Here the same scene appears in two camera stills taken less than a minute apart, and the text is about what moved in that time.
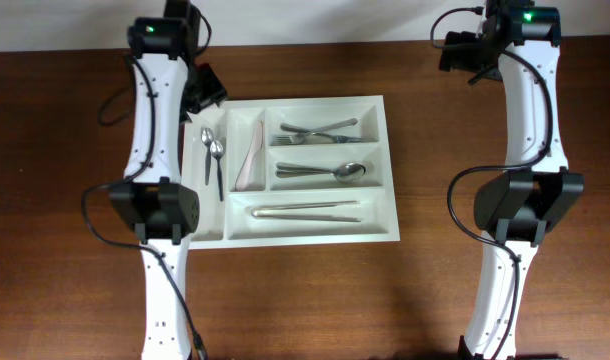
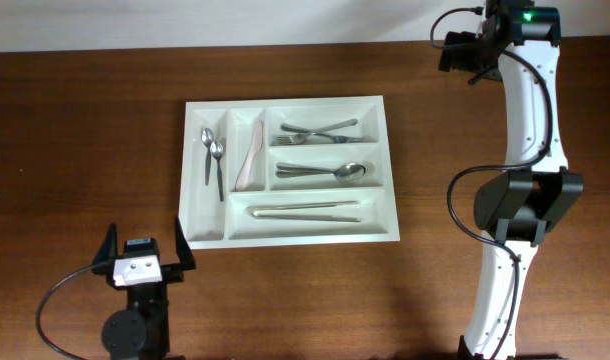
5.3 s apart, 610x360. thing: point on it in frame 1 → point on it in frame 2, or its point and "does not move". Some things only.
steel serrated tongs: x=271 y=213 does not move
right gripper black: x=462 y=42 does not move
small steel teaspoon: x=207 y=135 does not move
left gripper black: x=216 y=93 → x=174 y=272
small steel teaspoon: x=217 y=150 does not move
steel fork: x=297 y=138 → x=333 y=138
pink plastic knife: x=257 y=144 does not move
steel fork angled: x=323 y=128 → x=300 y=139
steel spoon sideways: x=346 y=172 does not move
